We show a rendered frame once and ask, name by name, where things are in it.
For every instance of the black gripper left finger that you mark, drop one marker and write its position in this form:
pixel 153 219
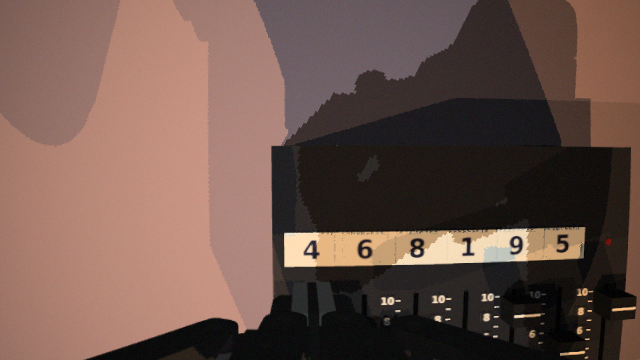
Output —
pixel 287 333

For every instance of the black lighting desk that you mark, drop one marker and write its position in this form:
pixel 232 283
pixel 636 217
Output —
pixel 472 236

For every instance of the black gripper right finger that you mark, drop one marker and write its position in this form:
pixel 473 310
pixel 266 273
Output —
pixel 347 335

